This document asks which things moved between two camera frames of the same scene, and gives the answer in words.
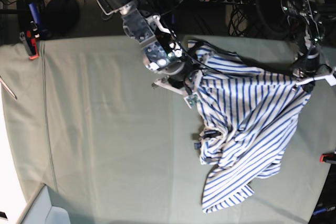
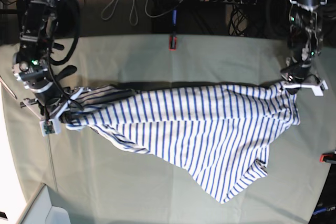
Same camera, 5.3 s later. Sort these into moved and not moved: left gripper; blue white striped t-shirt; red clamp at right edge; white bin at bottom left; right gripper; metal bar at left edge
Moved: blue white striped t-shirt; left gripper; right gripper
Not moved: metal bar at left edge; white bin at bottom left; red clamp at right edge
